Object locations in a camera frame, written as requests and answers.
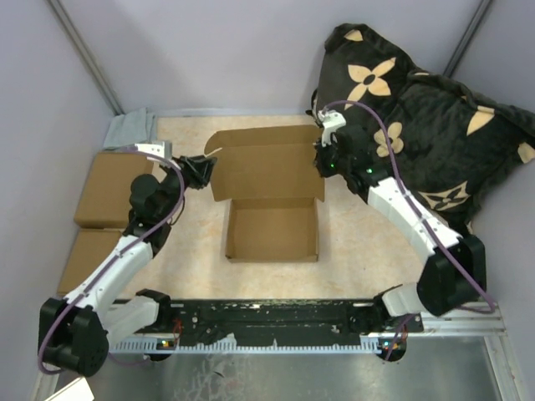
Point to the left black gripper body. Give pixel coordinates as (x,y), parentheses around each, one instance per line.
(181,169)

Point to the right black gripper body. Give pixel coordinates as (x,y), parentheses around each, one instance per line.
(330,162)

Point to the brown cardboard box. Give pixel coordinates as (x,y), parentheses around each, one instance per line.
(268,176)

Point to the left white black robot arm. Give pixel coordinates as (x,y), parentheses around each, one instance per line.
(76,332)

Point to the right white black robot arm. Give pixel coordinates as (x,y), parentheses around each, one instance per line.
(454,265)

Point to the upper folded cardboard box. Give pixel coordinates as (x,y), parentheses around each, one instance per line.
(104,202)

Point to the folded cardboard box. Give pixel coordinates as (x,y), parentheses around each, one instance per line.
(104,202)
(91,247)

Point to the lower folded cardboard box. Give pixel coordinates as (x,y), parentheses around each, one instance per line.
(91,247)

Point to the grey folded cloth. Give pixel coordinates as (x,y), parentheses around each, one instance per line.
(135,127)

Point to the black floral plush cushion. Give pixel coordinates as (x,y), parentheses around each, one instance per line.
(452,145)

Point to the white object at bottom corner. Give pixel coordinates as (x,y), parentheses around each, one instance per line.
(77,390)

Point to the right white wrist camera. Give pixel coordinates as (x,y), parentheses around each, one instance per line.
(331,121)

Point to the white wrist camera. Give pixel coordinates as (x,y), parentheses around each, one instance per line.
(156,150)
(331,121)

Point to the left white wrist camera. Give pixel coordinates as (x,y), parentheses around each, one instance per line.
(156,150)

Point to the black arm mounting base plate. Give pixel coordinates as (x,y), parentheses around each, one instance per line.
(297,322)

